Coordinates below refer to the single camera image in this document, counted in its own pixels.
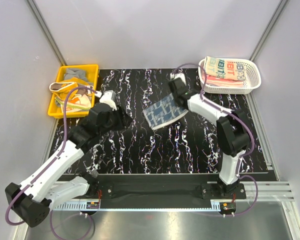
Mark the blue white patterned towel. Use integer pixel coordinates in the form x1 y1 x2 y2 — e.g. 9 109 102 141
142 94 188 131

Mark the pink bunny towel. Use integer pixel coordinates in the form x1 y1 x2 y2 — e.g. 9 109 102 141
206 75 244 88

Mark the orange grey printed towel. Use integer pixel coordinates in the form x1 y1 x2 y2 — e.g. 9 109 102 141
203 56 247 81

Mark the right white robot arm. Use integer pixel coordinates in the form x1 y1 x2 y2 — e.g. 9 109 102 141
168 74 254 199

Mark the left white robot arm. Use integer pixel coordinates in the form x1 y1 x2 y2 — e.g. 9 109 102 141
5 103 133 228

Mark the yellow orange cloth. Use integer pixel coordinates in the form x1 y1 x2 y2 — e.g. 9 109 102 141
49 77 93 113

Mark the white perforated basket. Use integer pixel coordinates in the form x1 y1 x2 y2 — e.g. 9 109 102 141
198 56 262 95

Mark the grey cloth in bin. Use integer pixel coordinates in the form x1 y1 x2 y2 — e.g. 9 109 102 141
62 68 93 86

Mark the yellow plastic bin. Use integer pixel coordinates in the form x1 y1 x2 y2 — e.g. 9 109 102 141
47 64 99 119

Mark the black marble pattern mat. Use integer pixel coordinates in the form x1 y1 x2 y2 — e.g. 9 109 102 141
38 68 278 182

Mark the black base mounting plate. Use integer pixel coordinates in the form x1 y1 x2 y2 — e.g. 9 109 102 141
95 173 247 211

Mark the left small circuit board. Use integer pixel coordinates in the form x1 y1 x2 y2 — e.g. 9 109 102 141
86 201 100 209

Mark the small circuit board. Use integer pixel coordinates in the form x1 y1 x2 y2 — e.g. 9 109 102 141
86 201 100 209
221 202 236 211

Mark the right small circuit board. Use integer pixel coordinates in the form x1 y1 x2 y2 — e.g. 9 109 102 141
221 202 236 211

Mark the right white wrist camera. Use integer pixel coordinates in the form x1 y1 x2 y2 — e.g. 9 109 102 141
170 73 187 86

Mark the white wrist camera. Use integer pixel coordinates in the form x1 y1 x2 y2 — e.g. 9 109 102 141
170 73 187 86
94 90 117 111

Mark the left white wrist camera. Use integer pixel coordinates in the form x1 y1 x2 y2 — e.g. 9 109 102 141
94 90 117 111

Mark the slotted white cable duct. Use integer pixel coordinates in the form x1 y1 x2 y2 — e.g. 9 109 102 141
54 201 87 211

